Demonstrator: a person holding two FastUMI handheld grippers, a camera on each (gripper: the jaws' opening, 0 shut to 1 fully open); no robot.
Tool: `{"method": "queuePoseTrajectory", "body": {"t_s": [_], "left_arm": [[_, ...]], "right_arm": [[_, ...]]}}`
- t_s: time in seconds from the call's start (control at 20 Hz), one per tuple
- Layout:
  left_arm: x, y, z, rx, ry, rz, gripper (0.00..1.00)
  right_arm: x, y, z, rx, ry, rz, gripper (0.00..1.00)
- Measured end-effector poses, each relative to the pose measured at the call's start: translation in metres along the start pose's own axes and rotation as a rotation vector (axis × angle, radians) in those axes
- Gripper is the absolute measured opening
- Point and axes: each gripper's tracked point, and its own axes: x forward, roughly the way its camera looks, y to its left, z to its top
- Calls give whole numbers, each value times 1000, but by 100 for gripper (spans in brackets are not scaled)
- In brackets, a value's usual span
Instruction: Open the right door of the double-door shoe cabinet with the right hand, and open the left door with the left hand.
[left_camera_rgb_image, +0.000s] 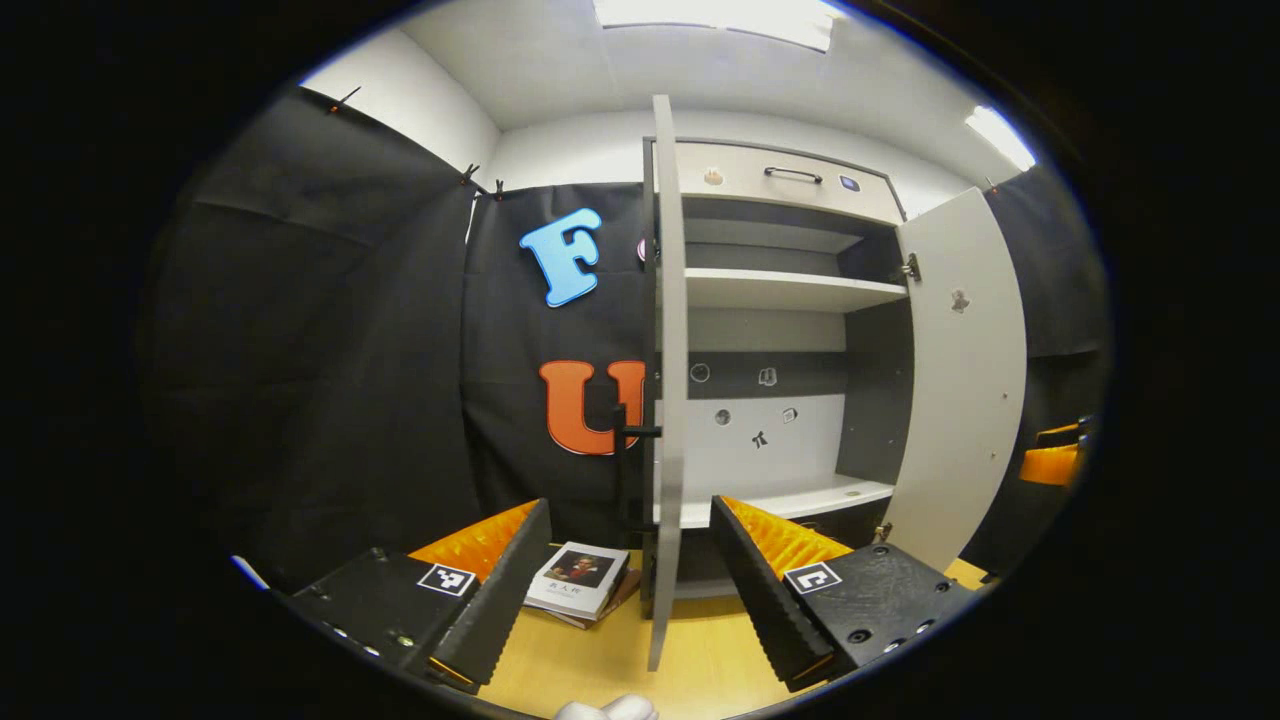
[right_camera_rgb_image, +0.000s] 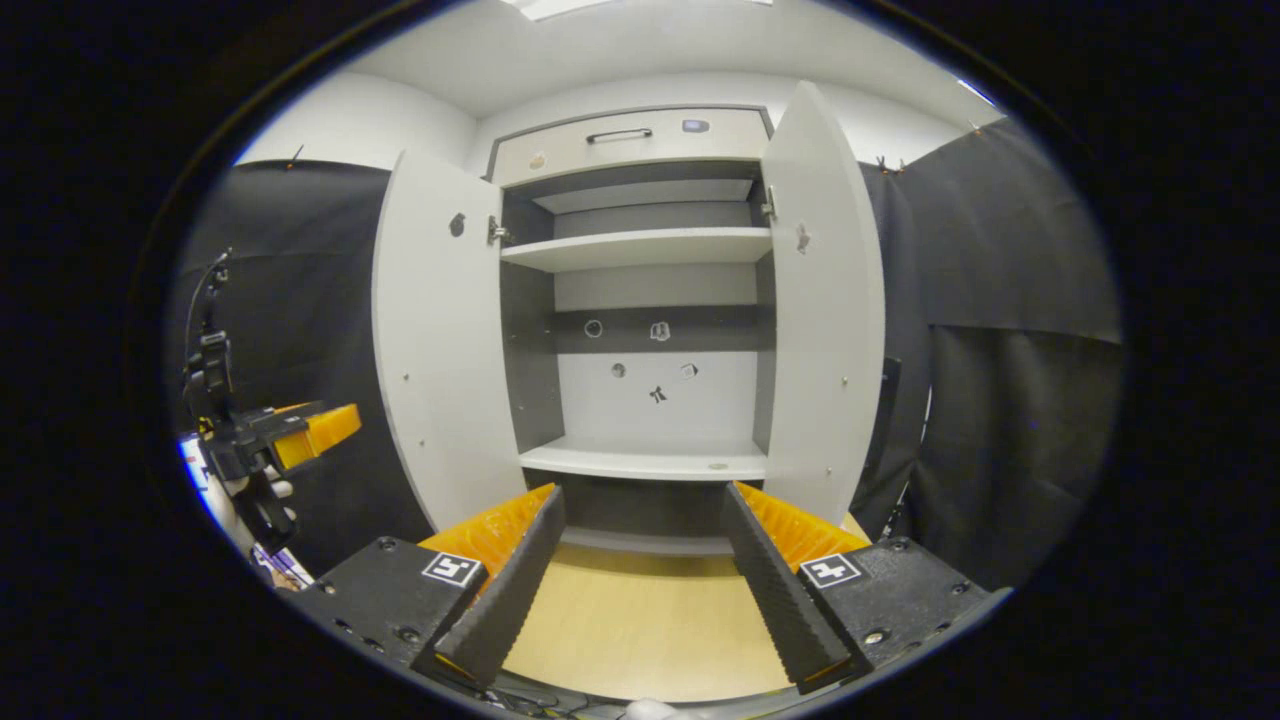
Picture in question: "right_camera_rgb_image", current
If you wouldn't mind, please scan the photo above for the long ceiling light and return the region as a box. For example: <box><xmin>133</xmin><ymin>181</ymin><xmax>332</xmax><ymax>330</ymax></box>
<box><xmin>500</xmin><ymin>0</ymin><xmax>776</xmax><ymax>21</ymax></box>

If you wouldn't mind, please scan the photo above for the black cable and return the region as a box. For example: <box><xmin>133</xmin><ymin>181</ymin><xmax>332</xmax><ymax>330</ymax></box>
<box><xmin>185</xmin><ymin>250</ymin><xmax>233</xmax><ymax>346</ymax></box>

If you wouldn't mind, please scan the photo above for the light grey cabinet shelf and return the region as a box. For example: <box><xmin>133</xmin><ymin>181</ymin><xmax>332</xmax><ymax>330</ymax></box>
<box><xmin>500</xmin><ymin>227</ymin><xmax>774</xmax><ymax>274</ymax></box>
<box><xmin>518</xmin><ymin>435</ymin><xmax>771</xmax><ymax>483</ymax></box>

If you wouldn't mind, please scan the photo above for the light grey shoe cabinet door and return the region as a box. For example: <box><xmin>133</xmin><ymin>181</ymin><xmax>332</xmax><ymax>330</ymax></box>
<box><xmin>760</xmin><ymin>80</ymin><xmax>887</xmax><ymax>526</ymax></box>
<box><xmin>372</xmin><ymin>148</ymin><xmax>526</xmax><ymax>531</ymax></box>

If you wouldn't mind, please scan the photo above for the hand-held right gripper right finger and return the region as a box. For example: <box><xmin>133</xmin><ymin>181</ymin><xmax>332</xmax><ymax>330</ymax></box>
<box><xmin>722</xmin><ymin>481</ymin><xmax>1011</xmax><ymax>695</ymax></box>

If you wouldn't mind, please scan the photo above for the light grey cabinet drawer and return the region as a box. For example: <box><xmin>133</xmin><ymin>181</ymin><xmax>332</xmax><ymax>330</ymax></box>
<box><xmin>488</xmin><ymin>105</ymin><xmax>773</xmax><ymax>188</ymax></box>

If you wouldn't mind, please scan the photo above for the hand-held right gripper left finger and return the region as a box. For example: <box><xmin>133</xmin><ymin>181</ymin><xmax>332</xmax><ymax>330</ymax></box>
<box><xmin>285</xmin><ymin>484</ymin><xmax>567</xmax><ymax>691</ymax></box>

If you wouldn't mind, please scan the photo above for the grey double-door shoe cabinet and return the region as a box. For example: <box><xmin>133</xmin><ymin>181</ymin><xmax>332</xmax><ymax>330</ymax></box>
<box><xmin>485</xmin><ymin>103</ymin><xmax>781</xmax><ymax>556</ymax></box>

